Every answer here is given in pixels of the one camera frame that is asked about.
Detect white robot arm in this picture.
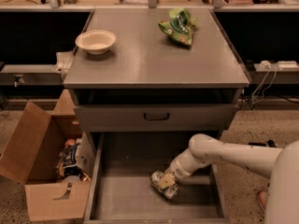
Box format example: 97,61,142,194
157,134,299,224

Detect open grey middle drawer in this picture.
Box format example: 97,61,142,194
84,132,231,224

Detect open cardboard box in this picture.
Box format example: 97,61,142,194
0,90,95,222

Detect snack packages in box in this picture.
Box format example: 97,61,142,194
55,138,91,181

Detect grey drawer cabinet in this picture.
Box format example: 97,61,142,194
63,7,251,224

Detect green chip bag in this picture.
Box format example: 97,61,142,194
158,7,198,46

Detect grey top drawer black handle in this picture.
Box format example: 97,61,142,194
74,104,237,132

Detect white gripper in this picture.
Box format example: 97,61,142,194
158,158,191,189

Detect white paper bowl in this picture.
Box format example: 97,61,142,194
76,30,116,55

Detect black power adapter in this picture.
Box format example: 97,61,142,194
249,142,268,147

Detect white power strip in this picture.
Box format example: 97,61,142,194
254,61,299,72

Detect orange sneaker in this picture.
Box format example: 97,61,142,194
256,190,267,211

